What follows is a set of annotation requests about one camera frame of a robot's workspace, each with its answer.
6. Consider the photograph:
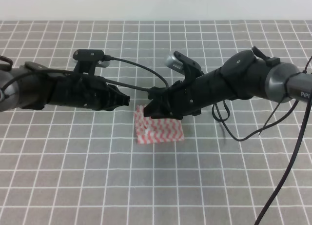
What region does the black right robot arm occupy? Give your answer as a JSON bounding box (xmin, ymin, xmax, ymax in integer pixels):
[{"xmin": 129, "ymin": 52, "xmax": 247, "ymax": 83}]
[{"xmin": 143, "ymin": 47, "xmax": 312, "ymax": 120}]

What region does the black left camera cable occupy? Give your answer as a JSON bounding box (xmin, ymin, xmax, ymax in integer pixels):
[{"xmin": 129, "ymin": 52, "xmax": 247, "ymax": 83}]
[{"xmin": 0, "ymin": 54, "xmax": 169, "ymax": 103}]

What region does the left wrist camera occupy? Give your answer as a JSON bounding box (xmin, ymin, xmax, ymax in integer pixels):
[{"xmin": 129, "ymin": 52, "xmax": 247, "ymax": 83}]
[{"xmin": 73, "ymin": 49, "xmax": 110, "ymax": 75}]

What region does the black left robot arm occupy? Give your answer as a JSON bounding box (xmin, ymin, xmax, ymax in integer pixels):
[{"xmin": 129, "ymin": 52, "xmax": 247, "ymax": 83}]
[{"xmin": 0, "ymin": 51, "xmax": 130, "ymax": 112}]

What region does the pink white wavy towel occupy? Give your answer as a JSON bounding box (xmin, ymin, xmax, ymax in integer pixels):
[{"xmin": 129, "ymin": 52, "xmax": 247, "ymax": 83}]
[{"xmin": 134, "ymin": 105, "xmax": 185, "ymax": 144}]

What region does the black camera cable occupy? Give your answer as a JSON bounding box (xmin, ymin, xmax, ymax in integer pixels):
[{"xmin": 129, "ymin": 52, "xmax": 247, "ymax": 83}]
[
  {"xmin": 211, "ymin": 55, "xmax": 312, "ymax": 225},
  {"xmin": 0, "ymin": 54, "xmax": 169, "ymax": 103}
]

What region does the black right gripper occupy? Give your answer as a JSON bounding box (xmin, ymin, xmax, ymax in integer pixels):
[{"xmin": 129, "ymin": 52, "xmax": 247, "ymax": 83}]
[{"xmin": 143, "ymin": 82, "xmax": 207, "ymax": 120}]

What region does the black right camera cable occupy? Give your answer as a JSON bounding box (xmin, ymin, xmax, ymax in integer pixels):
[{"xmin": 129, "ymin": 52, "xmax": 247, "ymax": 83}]
[{"xmin": 211, "ymin": 55, "xmax": 312, "ymax": 225}]

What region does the grey checked tablecloth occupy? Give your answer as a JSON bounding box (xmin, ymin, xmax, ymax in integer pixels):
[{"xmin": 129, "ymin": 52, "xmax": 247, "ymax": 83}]
[{"xmin": 0, "ymin": 20, "xmax": 312, "ymax": 225}]

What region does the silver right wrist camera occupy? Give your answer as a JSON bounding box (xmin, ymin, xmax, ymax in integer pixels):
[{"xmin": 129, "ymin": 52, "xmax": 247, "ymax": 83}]
[{"xmin": 163, "ymin": 50, "xmax": 203, "ymax": 84}]

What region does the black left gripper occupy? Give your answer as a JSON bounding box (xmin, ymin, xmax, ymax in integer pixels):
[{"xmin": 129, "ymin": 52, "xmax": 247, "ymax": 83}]
[{"xmin": 48, "ymin": 76, "xmax": 130, "ymax": 111}]

